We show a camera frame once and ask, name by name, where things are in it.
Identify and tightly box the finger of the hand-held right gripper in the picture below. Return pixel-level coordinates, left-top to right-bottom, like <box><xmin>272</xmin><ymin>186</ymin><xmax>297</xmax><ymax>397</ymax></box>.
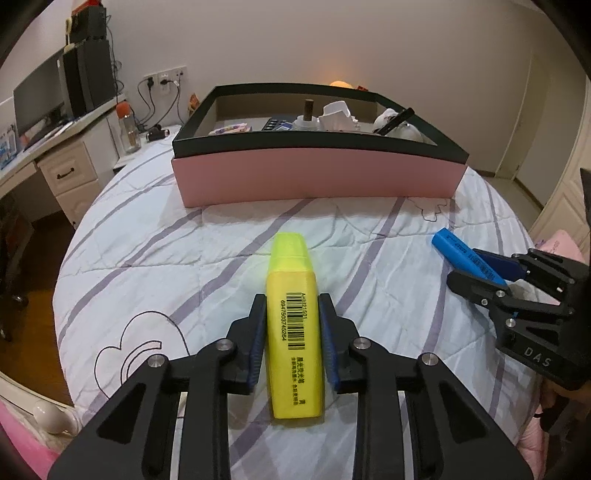
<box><xmin>471</xmin><ymin>249</ymin><xmax>591</xmax><ymax>305</ymax></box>
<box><xmin>445</xmin><ymin>270</ymin><xmax>575</xmax><ymax>324</ymax></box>

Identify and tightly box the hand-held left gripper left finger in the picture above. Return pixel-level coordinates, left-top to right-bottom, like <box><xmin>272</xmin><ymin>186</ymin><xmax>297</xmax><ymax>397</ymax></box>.
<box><xmin>46</xmin><ymin>292</ymin><xmax>267</xmax><ymax>480</ymax></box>

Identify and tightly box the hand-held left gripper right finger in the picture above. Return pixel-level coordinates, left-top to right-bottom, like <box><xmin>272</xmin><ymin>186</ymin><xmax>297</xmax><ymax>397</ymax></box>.
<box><xmin>318</xmin><ymin>292</ymin><xmax>546</xmax><ymax>480</ymax></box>

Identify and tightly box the yellow highlighter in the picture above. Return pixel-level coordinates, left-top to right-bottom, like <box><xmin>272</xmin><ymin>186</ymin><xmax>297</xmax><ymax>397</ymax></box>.
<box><xmin>265</xmin><ymin>233</ymin><xmax>326</xmax><ymax>420</ymax></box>

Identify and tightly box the blue highlighter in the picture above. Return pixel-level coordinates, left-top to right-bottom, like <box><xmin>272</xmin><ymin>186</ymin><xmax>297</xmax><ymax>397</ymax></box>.
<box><xmin>431</xmin><ymin>227</ymin><xmax>509</xmax><ymax>287</ymax></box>

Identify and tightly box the pink box with black rim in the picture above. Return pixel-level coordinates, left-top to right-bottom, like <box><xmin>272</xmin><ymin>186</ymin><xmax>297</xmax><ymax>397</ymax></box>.
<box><xmin>172</xmin><ymin>83</ymin><xmax>471</xmax><ymax>209</ymax></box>

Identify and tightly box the pink round scrunchie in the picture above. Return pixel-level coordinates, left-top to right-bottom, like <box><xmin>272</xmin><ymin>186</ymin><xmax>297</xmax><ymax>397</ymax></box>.
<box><xmin>208</xmin><ymin>122</ymin><xmax>252</xmax><ymax>136</ymax></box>

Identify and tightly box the white pink plastic cup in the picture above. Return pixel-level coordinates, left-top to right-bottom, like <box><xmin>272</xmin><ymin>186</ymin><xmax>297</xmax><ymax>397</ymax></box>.
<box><xmin>318</xmin><ymin>102</ymin><xmax>365</xmax><ymax>132</ymax></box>

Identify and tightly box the person's right hand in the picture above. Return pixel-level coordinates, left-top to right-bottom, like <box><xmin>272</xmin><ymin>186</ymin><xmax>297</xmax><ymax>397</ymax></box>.
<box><xmin>538</xmin><ymin>381</ymin><xmax>561</xmax><ymax>416</ymax></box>

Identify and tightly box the white door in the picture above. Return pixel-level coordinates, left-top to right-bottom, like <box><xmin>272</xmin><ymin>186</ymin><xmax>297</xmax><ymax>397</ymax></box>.
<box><xmin>515</xmin><ymin>55</ymin><xmax>555</xmax><ymax>185</ymax></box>

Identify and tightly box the white nightstand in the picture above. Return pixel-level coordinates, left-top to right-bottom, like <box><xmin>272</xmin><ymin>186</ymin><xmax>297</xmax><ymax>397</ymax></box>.
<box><xmin>113</xmin><ymin>124</ymin><xmax>185</xmax><ymax>174</ymax></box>

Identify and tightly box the clear bottle with orange cap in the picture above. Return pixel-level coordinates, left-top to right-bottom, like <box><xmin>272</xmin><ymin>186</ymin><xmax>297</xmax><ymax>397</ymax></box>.
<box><xmin>115</xmin><ymin>100</ymin><xmax>141</xmax><ymax>154</ymax></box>

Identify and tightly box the white desk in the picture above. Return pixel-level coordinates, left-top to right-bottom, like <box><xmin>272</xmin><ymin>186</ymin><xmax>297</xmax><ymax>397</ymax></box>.
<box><xmin>0</xmin><ymin>95</ymin><xmax>127</xmax><ymax>232</ymax></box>

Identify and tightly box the pink fabric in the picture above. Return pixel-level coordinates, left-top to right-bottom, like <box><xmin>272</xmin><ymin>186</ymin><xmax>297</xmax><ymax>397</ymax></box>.
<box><xmin>0</xmin><ymin>401</ymin><xmax>79</xmax><ymax>480</ymax></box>

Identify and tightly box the black keyboard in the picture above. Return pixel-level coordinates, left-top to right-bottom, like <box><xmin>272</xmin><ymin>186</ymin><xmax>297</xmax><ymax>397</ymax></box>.
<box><xmin>18</xmin><ymin>121</ymin><xmax>65</xmax><ymax>144</ymax></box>

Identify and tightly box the black computer tower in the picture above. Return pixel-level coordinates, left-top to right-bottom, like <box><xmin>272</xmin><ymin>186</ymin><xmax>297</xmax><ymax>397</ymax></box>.
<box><xmin>62</xmin><ymin>39</ymin><xmax>116</xmax><ymax>118</ymax></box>

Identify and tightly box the blue white carton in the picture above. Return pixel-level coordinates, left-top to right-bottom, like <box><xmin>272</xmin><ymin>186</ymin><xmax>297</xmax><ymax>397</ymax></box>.
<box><xmin>0</xmin><ymin>124</ymin><xmax>21</xmax><ymax>169</ymax></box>

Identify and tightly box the black computer monitor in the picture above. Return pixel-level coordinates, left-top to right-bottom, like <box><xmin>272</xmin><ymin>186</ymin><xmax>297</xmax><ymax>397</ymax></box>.
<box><xmin>13</xmin><ymin>48</ymin><xmax>70</xmax><ymax>137</ymax></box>

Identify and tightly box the black speaker box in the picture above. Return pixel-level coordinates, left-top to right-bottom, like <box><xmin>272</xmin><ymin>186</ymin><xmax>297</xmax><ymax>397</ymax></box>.
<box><xmin>71</xmin><ymin>4</ymin><xmax>109</xmax><ymax>44</ymax></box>

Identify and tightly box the white curved bed frame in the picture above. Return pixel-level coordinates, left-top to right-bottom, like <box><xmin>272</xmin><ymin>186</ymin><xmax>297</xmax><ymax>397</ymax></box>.
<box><xmin>0</xmin><ymin>369</ymin><xmax>81</xmax><ymax>435</ymax></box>

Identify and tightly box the black power cable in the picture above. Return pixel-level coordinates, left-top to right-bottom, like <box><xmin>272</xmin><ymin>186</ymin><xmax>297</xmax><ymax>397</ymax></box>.
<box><xmin>136</xmin><ymin>78</ymin><xmax>183</xmax><ymax>132</ymax></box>

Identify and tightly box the white wall outlet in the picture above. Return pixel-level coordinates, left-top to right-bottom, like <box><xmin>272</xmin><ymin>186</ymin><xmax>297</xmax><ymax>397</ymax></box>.
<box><xmin>143</xmin><ymin>67</ymin><xmax>188</xmax><ymax>88</ymax></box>

